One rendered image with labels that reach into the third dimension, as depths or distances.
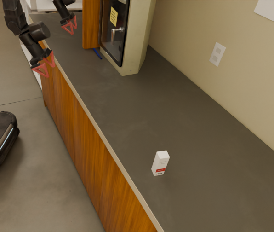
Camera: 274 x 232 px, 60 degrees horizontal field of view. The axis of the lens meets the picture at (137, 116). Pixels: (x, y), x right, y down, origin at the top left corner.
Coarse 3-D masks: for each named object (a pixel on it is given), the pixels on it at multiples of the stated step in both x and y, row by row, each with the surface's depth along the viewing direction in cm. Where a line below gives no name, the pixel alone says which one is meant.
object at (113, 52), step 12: (108, 0) 130; (120, 0) 120; (108, 12) 134; (120, 12) 122; (108, 24) 137; (120, 24) 125; (108, 36) 141; (120, 36) 128; (108, 48) 145; (120, 48) 132; (120, 60) 135
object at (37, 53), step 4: (32, 44) 105; (36, 44) 106; (28, 48) 106; (32, 48) 105; (36, 48) 106; (40, 48) 108; (48, 48) 113; (32, 52) 107; (36, 52) 107; (40, 52) 108; (44, 52) 109; (32, 56) 109; (36, 56) 108; (40, 56) 107; (32, 60) 107; (40, 60) 107
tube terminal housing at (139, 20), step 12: (132, 0) 114; (144, 0) 117; (132, 12) 118; (144, 12) 121; (132, 24) 122; (144, 24) 126; (132, 36) 127; (144, 36) 132; (132, 48) 132; (144, 48) 145; (108, 60) 152; (132, 60) 138; (120, 72) 142; (132, 72) 144
